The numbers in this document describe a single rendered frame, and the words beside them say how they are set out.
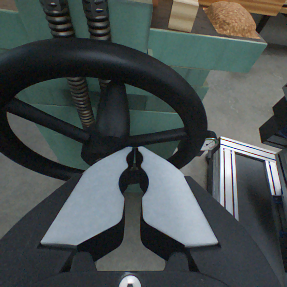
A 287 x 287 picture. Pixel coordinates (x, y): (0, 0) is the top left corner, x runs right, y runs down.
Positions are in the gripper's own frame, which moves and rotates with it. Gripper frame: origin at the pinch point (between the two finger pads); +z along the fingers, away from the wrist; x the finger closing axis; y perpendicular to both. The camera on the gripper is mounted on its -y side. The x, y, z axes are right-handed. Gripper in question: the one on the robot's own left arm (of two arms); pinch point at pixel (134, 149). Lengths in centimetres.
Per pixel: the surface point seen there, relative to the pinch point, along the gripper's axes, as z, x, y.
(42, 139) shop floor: 94, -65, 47
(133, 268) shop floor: 33, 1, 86
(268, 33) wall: 277, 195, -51
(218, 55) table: 23.8, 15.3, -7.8
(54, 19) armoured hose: 9.3, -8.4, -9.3
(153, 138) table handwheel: 8.7, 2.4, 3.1
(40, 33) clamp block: 11.5, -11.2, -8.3
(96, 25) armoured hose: 9.5, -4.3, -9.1
